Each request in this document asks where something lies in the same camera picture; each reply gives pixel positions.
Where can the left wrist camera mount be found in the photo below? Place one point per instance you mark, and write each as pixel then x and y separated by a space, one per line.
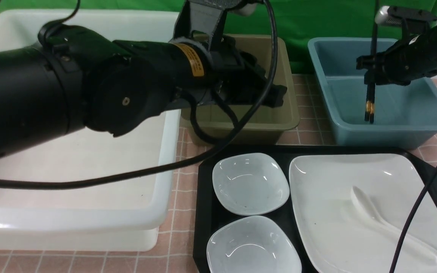
pixel 208 17

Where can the pink checkered tablecloth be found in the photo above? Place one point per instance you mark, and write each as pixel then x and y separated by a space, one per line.
pixel 173 251

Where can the small white bowl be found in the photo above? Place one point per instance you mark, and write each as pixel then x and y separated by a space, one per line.
pixel 254 244
pixel 250 184

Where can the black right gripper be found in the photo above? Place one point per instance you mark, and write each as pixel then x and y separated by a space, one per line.
pixel 402 63

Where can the green backdrop cloth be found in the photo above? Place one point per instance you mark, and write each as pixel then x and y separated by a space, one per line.
pixel 298 21

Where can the large white plastic tub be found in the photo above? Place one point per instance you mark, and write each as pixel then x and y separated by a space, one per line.
pixel 120 216

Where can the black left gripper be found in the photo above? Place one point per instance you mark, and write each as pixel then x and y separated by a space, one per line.
pixel 243 85

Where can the large white square plate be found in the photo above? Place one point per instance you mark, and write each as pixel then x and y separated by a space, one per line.
pixel 337 237

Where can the white ceramic soup spoon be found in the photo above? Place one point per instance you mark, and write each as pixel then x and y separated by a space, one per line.
pixel 370 214

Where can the blue plastic bin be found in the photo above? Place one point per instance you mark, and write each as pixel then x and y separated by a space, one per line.
pixel 404 116

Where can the olive green plastic bin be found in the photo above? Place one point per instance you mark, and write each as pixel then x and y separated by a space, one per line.
pixel 268 124

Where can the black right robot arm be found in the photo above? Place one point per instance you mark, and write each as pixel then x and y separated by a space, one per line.
pixel 413 57

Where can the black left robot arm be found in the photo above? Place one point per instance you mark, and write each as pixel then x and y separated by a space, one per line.
pixel 79 79

